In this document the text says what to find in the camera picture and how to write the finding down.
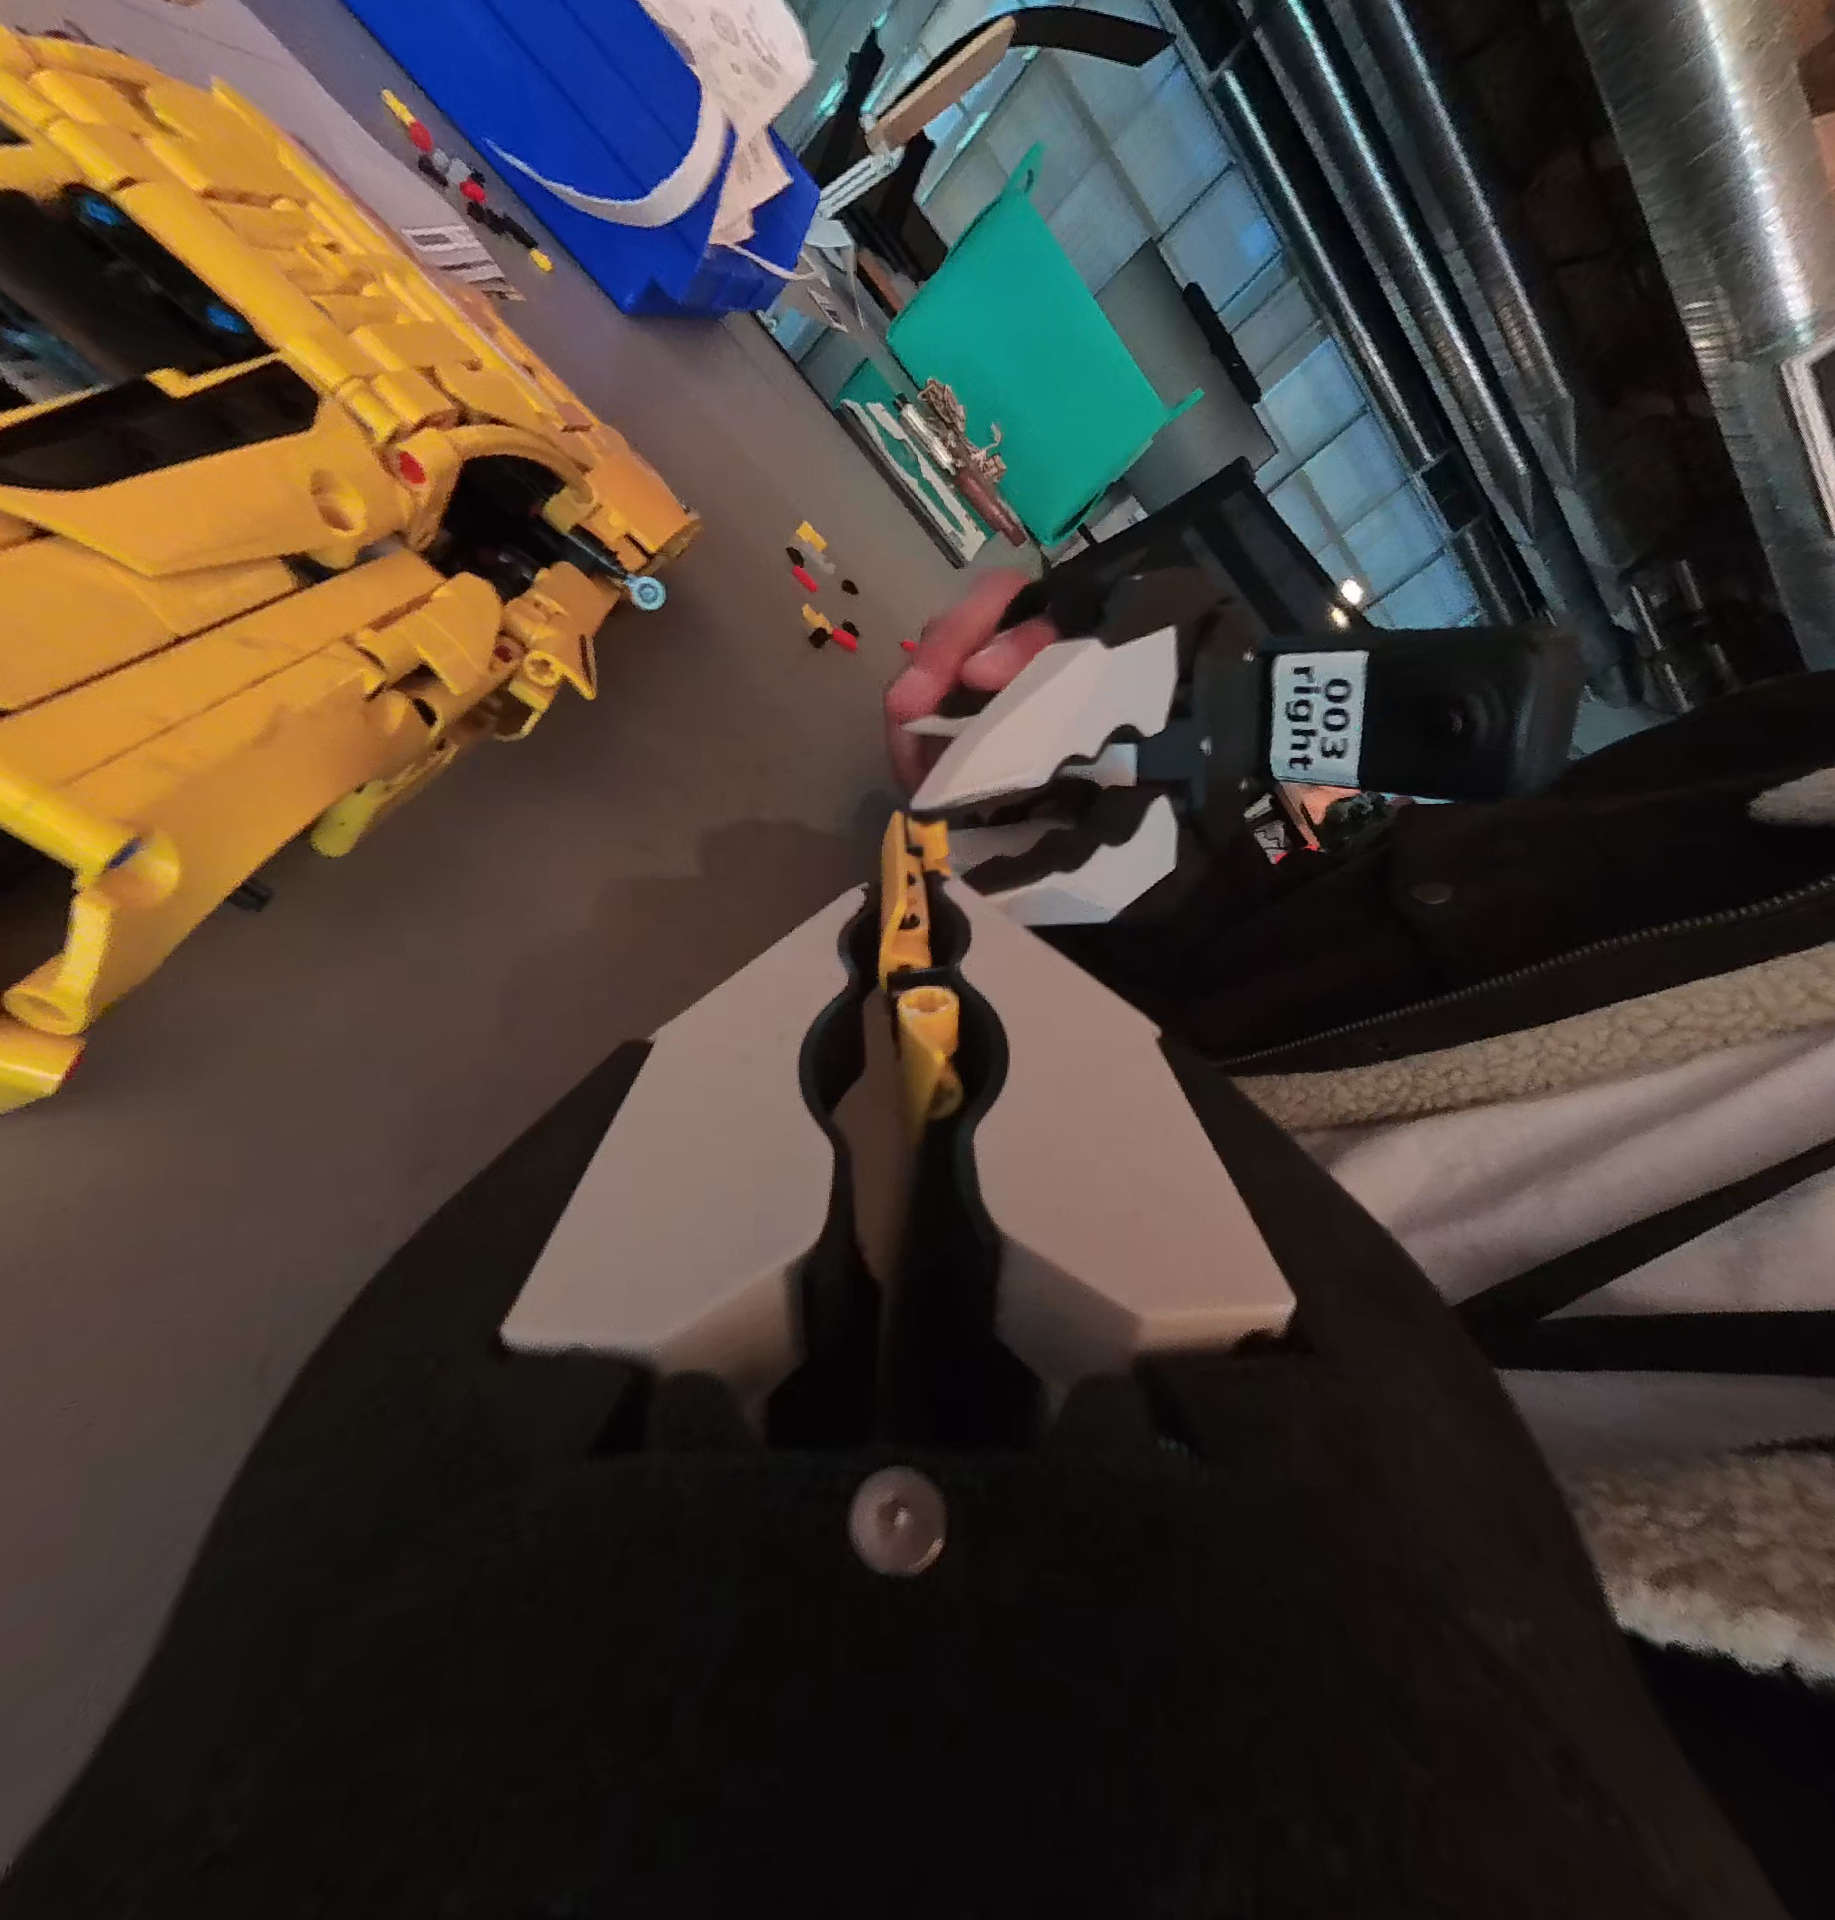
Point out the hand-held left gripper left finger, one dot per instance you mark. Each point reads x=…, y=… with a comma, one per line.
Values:
x=692, y=1186

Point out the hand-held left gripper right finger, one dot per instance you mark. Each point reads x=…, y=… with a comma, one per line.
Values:
x=1127, y=1186

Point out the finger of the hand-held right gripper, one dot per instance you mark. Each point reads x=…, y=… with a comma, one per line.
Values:
x=1068, y=713
x=1113, y=870

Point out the yellow beam with black pin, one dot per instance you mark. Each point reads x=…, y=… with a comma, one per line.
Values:
x=904, y=901

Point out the yellow brick car model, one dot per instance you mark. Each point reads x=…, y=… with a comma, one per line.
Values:
x=182, y=496

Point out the person's right forearm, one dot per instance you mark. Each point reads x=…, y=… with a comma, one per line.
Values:
x=1531, y=901

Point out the grey desk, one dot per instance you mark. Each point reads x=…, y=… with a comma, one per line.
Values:
x=482, y=901

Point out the person's right hand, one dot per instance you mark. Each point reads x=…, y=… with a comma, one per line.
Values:
x=962, y=661

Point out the tan wooden model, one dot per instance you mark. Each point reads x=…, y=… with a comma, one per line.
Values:
x=968, y=465

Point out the cluster of small coloured bricks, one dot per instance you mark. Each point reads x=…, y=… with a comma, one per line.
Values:
x=823, y=593
x=459, y=173

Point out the teal white printed board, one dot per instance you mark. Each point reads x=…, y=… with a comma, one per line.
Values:
x=888, y=442

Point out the green model box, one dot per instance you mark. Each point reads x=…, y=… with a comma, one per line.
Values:
x=1038, y=300

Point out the person's white shirt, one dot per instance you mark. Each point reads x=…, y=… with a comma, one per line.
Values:
x=1606, y=1201

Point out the white papers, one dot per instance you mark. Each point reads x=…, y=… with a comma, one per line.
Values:
x=752, y=61

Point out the blue plastic bin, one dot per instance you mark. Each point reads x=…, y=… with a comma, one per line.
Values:
x=587, y=135

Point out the white barcode label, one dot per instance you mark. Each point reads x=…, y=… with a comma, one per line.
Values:
x=454, y=255

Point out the silver ventilation duct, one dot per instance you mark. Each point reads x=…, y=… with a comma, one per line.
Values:
x=1711, y=225

